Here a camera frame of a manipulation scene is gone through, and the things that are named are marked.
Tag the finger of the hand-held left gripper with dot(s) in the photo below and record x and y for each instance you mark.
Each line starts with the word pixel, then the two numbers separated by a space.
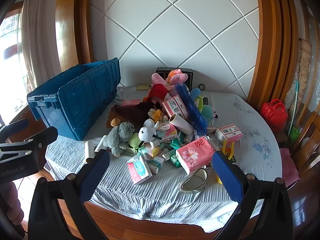
pixel 37 137
pixel 15 128

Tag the pink tissue pack white label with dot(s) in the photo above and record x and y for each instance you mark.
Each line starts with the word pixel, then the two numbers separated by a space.
pixel 175 107

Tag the dark brown plush toy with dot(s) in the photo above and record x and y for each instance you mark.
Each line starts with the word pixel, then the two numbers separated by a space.
pixel 132 112

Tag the pale green plush toy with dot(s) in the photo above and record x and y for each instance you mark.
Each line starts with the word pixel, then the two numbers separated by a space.
pixel 134 140

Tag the blue plastic crate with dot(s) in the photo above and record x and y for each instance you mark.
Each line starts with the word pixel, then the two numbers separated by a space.
pixel 75 100

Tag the green blue plush toy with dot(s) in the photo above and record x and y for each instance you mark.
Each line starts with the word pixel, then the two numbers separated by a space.
pixel 208 111

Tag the green white small box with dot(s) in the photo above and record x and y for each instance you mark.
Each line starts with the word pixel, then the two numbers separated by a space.
pixel 156 166

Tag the white sheep plush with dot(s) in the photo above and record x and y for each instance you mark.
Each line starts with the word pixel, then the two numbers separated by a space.
pixel 147 132

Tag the round hand mirror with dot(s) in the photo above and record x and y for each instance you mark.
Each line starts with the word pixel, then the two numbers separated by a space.
pixel 193 183

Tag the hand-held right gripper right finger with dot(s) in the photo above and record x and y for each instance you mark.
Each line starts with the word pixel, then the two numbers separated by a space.
pixel 227 177

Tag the pile of small packets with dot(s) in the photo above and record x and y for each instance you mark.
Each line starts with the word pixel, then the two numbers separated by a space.
pixel 172 152

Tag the patterned rolled rug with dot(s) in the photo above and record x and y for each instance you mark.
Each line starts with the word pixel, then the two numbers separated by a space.
pixel 303 67

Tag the black box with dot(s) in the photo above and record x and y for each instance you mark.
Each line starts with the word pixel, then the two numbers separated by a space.
pixel 189 80

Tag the yellow orange plush toy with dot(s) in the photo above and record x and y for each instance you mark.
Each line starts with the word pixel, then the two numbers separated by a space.
pixel 156 115

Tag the red handbag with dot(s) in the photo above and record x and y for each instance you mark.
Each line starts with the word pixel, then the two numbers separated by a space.
pixel 273 115

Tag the small black round object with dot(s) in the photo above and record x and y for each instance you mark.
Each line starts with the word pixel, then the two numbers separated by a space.
pixel 202 87

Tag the window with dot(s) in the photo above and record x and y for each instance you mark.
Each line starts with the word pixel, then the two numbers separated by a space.
pixel 10 55

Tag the flat yellow box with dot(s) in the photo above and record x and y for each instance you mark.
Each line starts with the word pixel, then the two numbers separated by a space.
pixel 143 87

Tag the wooden chair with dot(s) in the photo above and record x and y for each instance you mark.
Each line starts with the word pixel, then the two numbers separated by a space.
pixel 307 140

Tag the pink teal pad pack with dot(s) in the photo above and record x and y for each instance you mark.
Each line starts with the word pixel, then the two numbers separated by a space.
pixel 167 131

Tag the large pink flowered tissue pack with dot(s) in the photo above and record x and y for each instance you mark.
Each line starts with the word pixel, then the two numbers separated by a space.
pixel 195 155

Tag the green plastic container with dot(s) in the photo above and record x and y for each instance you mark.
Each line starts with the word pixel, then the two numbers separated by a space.
pixel 294 133

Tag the pink pig plush red dress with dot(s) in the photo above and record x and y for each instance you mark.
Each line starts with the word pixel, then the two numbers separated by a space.
pixel 157 91

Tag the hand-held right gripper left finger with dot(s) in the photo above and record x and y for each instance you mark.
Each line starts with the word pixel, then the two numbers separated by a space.
pixel 96 177

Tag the pale curtain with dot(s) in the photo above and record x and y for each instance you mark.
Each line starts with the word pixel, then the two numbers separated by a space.
pixel 37 30

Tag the grey elephant plush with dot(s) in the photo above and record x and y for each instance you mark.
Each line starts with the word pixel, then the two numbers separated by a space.
pixel 120 135

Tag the blue feather duster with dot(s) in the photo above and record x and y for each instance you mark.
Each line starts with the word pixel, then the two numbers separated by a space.
pixel 193 110

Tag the thin pink tissue pack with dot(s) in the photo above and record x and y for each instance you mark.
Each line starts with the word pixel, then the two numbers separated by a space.
pixel 131 102

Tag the small white pink tissue pack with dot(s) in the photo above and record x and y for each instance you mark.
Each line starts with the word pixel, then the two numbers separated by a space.
pixel 138 170

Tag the pink cushion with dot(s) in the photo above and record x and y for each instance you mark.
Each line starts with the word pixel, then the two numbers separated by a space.
pixel 288 167

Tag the white paper roll brown core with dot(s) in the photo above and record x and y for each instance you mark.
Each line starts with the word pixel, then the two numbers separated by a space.
pixel 181 123

